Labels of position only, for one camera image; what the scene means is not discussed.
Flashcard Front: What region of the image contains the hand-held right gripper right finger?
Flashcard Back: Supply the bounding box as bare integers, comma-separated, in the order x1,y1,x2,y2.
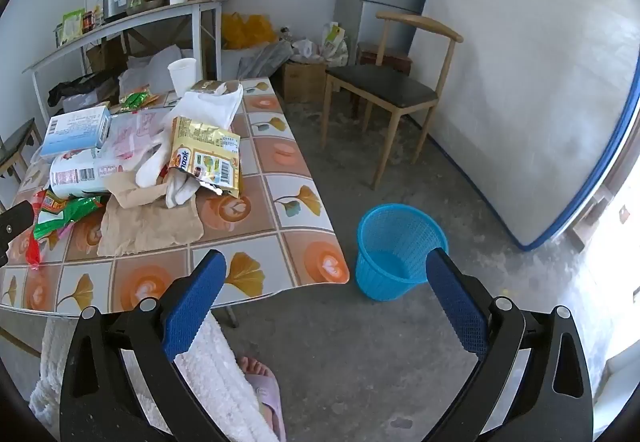
426,248,593,442

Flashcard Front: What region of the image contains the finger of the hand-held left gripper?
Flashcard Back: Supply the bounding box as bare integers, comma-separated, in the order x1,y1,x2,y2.
0,201,33,268

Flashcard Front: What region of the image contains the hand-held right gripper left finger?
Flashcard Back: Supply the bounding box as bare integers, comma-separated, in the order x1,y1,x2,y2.
59,249,231,442

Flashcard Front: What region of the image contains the green snack packet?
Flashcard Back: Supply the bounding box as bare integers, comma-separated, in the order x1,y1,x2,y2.
34,192,110,243

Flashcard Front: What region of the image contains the brown paper bag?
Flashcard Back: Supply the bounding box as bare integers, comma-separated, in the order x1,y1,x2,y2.
97,169,205,257

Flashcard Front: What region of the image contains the blue plastic wastebasket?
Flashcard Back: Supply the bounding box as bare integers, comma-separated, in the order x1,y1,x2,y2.
356,203,449,301

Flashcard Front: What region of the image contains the pink printed plastic bag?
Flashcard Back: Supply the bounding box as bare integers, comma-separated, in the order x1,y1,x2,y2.
102,108,173,173

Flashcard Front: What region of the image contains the red and pink snack packet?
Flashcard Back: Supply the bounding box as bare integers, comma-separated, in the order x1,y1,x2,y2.
25,189,68,268

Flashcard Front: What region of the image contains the white fluffy robe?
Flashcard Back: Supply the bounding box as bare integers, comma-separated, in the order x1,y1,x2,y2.
29,309,281,442

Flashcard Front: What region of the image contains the white tub with pink label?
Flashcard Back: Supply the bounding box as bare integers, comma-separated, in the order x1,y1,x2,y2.
49,148,126,199

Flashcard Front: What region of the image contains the wooden chair with dark seat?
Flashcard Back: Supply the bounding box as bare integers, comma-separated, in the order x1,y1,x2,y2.
320,11,463,190
0,118,43,210

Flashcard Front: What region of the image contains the person's foot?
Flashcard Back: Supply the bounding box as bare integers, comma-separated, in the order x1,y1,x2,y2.
235,356,287,442

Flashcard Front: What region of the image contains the white and blue carton box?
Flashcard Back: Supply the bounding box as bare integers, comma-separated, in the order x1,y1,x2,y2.
39,105,112,158

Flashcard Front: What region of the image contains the pink slipper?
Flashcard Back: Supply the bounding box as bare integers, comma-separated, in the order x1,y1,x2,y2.
242,369,287,442

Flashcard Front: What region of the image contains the table with tile-patterned cover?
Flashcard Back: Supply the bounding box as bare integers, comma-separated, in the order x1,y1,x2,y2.
0,77,351,328

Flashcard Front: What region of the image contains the black bag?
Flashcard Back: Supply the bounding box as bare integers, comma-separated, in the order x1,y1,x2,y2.
47,72,118,107

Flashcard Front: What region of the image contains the yellow snack packet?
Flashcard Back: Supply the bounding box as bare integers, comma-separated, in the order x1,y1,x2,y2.
165,116,242,199

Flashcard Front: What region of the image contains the small green and yellow packet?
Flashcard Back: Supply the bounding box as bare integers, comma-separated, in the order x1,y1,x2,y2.
117,91,158,114

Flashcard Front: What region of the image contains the cardboard box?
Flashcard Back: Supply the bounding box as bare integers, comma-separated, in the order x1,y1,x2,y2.
85,37,126,73
280,62,328,104

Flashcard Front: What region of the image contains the green food packet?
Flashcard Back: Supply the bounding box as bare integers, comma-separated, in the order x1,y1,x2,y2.
61,9,86,43

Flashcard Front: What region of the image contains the large white bag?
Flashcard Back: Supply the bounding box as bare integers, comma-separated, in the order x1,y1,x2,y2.
119,47,206,96

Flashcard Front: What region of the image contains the brown and gold packet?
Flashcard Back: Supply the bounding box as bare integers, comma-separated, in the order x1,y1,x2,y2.
190,79,241,96

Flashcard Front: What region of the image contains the white paper cup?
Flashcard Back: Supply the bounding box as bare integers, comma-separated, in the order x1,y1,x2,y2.
167,58,197,97

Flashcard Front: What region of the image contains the white mattress with blue edge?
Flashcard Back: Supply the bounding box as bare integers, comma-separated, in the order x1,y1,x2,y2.
407,0,640,252

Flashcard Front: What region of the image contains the long white desk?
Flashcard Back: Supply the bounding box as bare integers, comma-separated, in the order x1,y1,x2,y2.
22,0,223,123

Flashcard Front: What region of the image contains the dark red stool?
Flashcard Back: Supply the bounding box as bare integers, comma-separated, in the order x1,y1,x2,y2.
357,42,413,73

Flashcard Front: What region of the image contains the grey plastic sheet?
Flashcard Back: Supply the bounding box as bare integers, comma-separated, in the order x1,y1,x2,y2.
239,42,296,79

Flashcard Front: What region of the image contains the yellow plastic bag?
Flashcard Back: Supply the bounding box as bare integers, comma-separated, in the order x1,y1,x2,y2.
221,12,277,50

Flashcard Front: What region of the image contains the white bag with green print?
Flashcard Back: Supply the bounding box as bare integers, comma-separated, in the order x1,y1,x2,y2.
292,21,349,64

